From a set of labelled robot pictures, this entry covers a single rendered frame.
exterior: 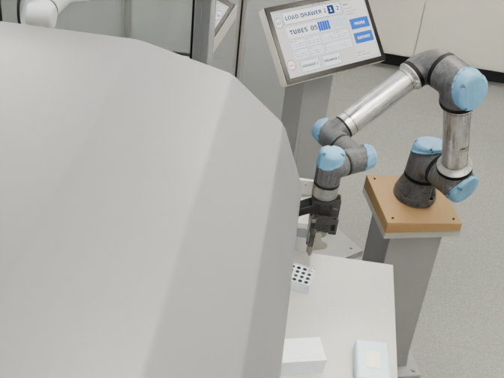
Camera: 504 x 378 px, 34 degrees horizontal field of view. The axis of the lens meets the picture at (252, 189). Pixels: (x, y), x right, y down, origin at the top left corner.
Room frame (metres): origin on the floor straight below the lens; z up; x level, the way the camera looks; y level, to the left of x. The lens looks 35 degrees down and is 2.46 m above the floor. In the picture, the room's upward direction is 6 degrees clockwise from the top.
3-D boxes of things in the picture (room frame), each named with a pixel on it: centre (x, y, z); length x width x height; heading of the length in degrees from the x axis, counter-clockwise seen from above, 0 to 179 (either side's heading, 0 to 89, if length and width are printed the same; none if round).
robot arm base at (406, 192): (2.42, -0.58, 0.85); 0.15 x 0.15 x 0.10
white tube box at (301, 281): (1.94, -0.16, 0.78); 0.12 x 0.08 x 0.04; 76
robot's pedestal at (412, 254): (2.42, -0.58, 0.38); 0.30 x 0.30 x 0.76; 13
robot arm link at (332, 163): (1.97, -0.21, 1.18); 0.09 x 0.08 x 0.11; 127
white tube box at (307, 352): (1.60, -0.18, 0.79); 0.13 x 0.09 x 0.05; 103
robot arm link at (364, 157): (2.04, -0.28, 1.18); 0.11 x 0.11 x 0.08; 36
